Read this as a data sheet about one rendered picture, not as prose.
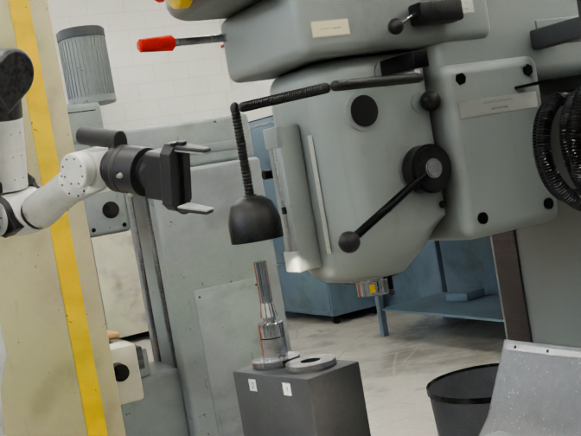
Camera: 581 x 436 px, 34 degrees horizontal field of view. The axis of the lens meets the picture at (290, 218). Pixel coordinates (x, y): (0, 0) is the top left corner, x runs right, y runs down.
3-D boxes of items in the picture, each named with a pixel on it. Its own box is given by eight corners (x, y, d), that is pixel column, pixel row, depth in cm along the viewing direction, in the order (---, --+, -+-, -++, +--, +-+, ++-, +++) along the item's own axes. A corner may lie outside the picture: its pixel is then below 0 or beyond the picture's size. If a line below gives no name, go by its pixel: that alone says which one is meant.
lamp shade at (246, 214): (220, 246, 130) (213, 201, 129) (254, 237, 135) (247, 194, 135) (260, 241, 125) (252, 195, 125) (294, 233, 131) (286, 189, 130)
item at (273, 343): (287, 356, 173) (282, 327, 172) (262, 361, 173) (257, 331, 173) (289, 351, 177) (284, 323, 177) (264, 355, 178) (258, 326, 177)
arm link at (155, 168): (164, 219, 165) (112, 209, 171) (198, 205, 172) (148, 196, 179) (160, 147, 161) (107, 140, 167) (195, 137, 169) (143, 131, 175)
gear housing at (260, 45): (303, 56, 126) (290, -19, 125) (226, 86, 147) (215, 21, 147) (497, 35, 142) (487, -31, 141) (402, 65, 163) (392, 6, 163)
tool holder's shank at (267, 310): (277, 322, 173) (267, 261, 173) (260, 324, 173) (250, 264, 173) (278, 318, 176) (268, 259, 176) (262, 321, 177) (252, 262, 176)
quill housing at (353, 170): (357, 289, 131) (318, 57, 129) (286, 285, 149) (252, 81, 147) (465, 262, 140) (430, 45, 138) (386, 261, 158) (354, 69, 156)
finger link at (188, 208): (215, 206, 166) (188, 201, 170) (204, 211, 164) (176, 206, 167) (216, 215, 167) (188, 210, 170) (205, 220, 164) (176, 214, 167)
